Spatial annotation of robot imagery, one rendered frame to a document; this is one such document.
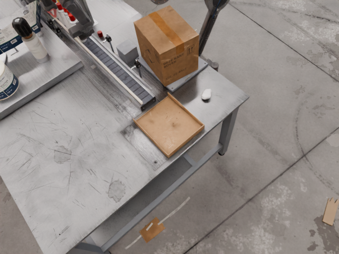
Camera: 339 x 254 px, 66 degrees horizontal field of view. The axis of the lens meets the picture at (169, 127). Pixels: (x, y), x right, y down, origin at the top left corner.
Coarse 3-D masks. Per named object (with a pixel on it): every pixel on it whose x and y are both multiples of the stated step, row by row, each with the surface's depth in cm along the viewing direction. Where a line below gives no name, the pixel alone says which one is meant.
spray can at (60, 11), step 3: (57, 3) 166; (57, 6) 165; (60, 6) 165; (60, 9) 167; (60, 12) 168; (63, 12) 168; (60, 15) 170; (63, 15) 170; (63, 18) 172; (63, 21) 175; (66, 21) 174; (66, 24) 176; (66, 27) 179; (69, 27) 178
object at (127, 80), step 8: (88, 40) 177; (88, 48) 173; (96, 48) 172; (96, 56) 169; (104, 56) 168; (104, 64) 165; (112, 64) 165; (112, 72) 161; (120, 72) 161; (128, 80) 157; (136, 88) 154; (144, 96) 151; (152, 96) 150; (144, 104) 148
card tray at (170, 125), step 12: (168, 96) 155; (156, 108) 152; (168, 108) 151; (180, 108) 150; (144, 120) 148; (156, 120) 148; (168, 120) 147; (180, 120) 146; (192, 120) 146; (144, 132) 143; (156, 132) 144; (168, 132) 144; (180, 132) 143; (192, 132) 142; (156, 144) 138; (168, 144) 140; (180, 144) 136; (168, 156) 135
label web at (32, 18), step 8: (32, 8) 175; (40, 8) 191; (24, 16) 166; (32, 16) 171; (40, 16) 187; (32, 24) 173; (0, 32) 162; (8, 32) 165; (16, 32) 168; (8, 40) 168; (16, 40) 171
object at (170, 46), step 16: (160, 16) 147; (176, 16) 146; (144, 32) 142; (160, 32) 141; (176, 32) 140; (192, 32) 139; (144, 48) 153; (160, 48) 135; (176, 48) 136; (192, 48) 143; (160, 64) 140; (176, 64) 146; (192, 64) 154; (160, 80) 157; (176, 80) 157
